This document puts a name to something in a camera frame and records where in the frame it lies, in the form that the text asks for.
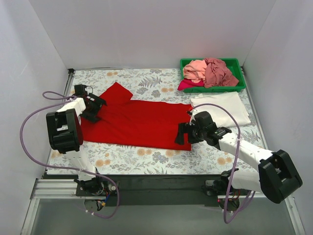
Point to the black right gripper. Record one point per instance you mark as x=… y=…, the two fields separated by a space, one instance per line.
x=185 y=133

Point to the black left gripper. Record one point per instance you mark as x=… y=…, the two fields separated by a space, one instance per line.
x=94 y=107

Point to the red t shirt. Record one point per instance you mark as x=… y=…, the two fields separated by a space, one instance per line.
x=136 y=122

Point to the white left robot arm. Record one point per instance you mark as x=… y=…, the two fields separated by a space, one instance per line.
x=66 y=136

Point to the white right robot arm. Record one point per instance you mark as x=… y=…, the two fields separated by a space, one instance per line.
x=274 y=174

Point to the folded white t shirt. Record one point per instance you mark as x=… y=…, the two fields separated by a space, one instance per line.
x=224 y=108

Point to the magenta t shirt in bin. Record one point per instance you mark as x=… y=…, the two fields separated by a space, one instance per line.
x=187 y=83

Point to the floral patterned table mat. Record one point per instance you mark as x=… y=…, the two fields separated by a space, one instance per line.
x=150 y=85

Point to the peach t shirt in bin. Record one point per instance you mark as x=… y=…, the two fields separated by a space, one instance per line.
x=195 y=71

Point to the dusty pink t shirt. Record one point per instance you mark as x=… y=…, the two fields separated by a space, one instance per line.
x=217 y=74

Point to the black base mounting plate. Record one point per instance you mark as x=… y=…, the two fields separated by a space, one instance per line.
x=154 y=189

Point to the green plastic bin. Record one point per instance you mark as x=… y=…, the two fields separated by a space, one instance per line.
x=232 y=64

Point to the aluminium frame rail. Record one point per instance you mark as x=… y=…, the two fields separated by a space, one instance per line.
x=66 y=189

